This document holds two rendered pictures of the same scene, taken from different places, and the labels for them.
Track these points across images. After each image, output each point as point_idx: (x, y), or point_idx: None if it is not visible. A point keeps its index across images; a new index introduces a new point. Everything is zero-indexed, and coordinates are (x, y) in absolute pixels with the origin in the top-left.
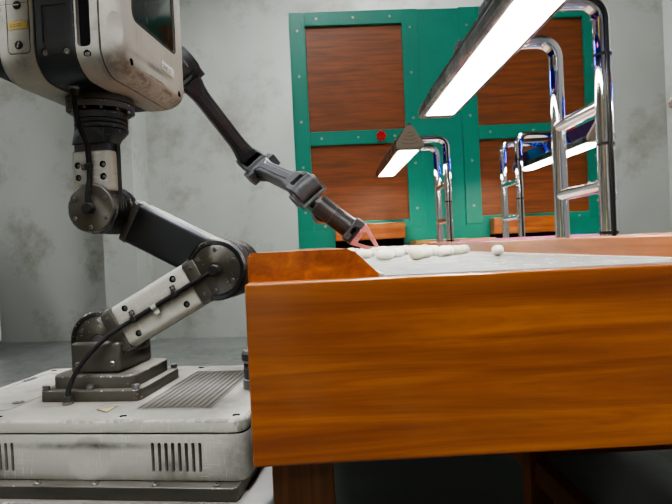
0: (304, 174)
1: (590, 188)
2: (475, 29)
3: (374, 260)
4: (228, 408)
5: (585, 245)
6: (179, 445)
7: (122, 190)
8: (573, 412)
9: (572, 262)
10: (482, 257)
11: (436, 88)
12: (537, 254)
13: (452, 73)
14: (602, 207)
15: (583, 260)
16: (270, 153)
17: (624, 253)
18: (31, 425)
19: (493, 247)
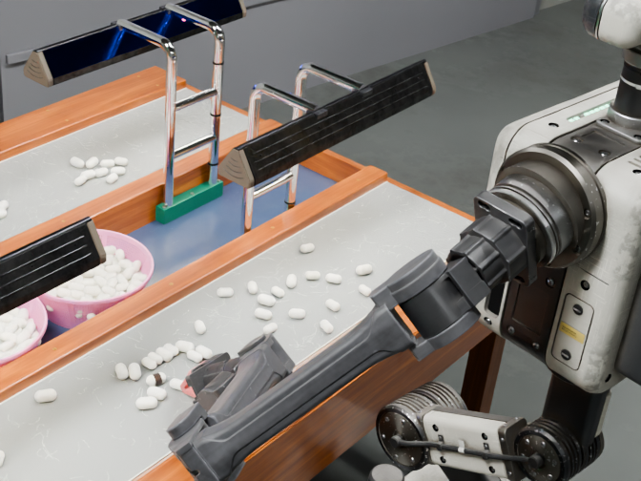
0: (272, 341)
1: (287, 180)
2: (388, 113)
3: (362, 301)
4: (440, 476)
5: (331, 208)
6: None
7: (540, 420)
8: None
9: (405, 204)
10: (333, 251)
11: (314, 153)
12: (293, 238)
13: (346, 138)
14: (296, 188)
15: (385, 205)
16: (194, 408)
17: (354, 198)
18: None
19: (313, 246)
